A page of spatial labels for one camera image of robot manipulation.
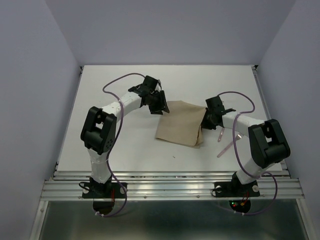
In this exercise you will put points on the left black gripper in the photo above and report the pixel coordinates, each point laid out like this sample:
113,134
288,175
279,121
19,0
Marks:
162,105

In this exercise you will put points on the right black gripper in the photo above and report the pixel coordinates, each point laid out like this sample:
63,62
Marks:
204,124

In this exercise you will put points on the beige cloth napkin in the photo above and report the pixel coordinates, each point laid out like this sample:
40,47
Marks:
182,125

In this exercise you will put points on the pink handled fork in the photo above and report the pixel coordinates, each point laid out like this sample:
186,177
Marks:
238,137

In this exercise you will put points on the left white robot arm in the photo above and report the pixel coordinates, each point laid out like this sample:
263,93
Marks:
102,125

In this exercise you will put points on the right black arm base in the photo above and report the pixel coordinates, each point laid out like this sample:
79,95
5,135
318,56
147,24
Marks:
235,189

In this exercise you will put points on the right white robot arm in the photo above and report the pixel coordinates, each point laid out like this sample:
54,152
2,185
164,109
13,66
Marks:
267,142

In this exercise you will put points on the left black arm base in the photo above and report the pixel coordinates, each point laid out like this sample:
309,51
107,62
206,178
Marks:
95,190

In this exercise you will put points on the pink handled knife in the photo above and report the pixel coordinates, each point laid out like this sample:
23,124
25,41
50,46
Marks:
221,135

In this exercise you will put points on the aluminium front rail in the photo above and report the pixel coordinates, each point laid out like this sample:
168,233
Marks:
172,206

